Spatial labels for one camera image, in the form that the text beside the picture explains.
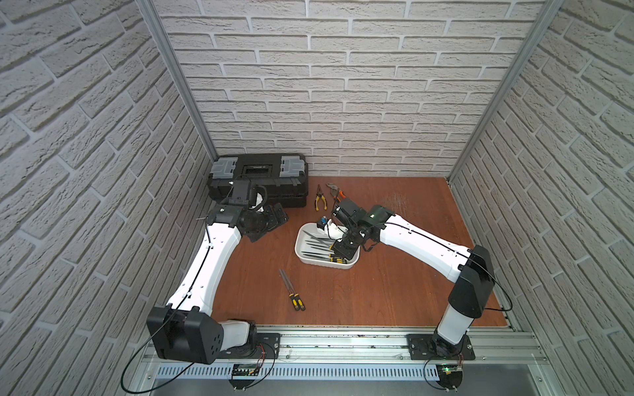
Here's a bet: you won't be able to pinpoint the file yellow black handle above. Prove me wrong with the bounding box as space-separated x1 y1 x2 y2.
301 229 335 244
305 242 334 253
301 252 348 264

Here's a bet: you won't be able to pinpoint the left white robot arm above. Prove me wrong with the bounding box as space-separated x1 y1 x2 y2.
147 179 288 364

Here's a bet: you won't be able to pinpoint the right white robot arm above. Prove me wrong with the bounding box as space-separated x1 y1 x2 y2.
333 198 495 356

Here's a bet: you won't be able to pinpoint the white rectangular storage box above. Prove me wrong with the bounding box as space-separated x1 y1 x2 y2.
294 223 361 270

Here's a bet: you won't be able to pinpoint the black plastic toolbox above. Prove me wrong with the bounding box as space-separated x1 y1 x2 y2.
207 153 309 209

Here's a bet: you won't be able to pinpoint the left controller board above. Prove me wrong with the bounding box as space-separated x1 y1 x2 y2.
229 363 262 390

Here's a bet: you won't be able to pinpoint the controller board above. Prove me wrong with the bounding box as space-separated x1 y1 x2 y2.
229 363 262 390
437 365 463 391

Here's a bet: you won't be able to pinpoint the right controller board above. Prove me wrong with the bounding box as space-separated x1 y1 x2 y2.
437 365 463 391

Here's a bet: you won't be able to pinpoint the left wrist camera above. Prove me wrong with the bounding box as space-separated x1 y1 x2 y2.
229 179 267 211

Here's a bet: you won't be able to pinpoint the orange handled pliers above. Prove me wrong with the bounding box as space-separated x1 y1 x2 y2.
326 183 347 204

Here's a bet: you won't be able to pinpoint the yellow handled pliers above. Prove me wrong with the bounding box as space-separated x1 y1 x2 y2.
315 184 328 211

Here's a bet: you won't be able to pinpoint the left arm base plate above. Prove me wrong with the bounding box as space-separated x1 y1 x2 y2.
218 333 281 361

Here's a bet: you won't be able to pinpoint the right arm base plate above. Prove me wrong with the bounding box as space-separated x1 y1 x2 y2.
406 333 476 361

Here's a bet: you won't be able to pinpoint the aluminium mounting rail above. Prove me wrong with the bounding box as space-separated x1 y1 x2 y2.
140 325 551 367

